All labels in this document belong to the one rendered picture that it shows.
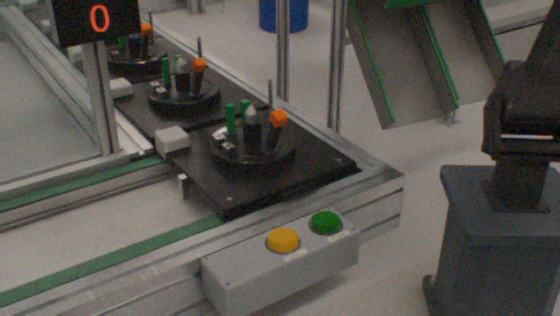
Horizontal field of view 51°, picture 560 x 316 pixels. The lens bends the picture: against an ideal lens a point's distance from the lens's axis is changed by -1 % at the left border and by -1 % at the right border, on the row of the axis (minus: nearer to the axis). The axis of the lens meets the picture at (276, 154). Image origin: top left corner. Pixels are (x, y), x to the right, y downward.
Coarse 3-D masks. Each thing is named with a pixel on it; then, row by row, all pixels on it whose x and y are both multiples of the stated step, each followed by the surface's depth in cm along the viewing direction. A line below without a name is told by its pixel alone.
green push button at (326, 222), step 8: (312, 216) 82; (320, 216) 81; (328, 216) 81; (336, 216) 81; (312, 224) 80; (320, 224) 80; (328, 224) 80; (336, 224) 80; (320, 232) 80; (328, 232) 80
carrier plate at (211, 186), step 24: (240, 120) 107; (264, 120) 107; (288, 120) 107; (192, 144) 99; (312, 144) 99; (192, 168) 93; (216, 168) 93; (288, 168) 93; (312, 168) 93; (336, 168) 93; (216, 192) 87; (240, 192) 87; (264, 192) 87
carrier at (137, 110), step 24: (168, 72) 116; (192, 72) 127; (216, 72) 127; (120, 96) 116; (144, 96) 116; (168, 96) 111; (192, 96) 109; (216, 96) 113; (240, 96) 116; (144, 120) 107; (168, 120) 107; (192, 120) 107; (216, 120) 107
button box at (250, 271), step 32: (288, 224) 82; (352, 224) 82; (224, 256) 76; (256, 256) 76; (288, 256) 76; (320, 256) 78; (352, 256) 82; (224, 288) 71; (256, 288) 74; (288, 288) 77
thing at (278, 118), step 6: (270, 114) 87; (276, 114) 86; (282, 114) 86; (270, 120) 87; (276, 120) 86; (282, 120) 86; (270, 126) 88; (276, 126) 87; (270, 132) 89; (276, 132) 88; (270, 138) 89; (276, 138) 90; (270, 144) 90; (276, 144) 91; (270, 150) 91
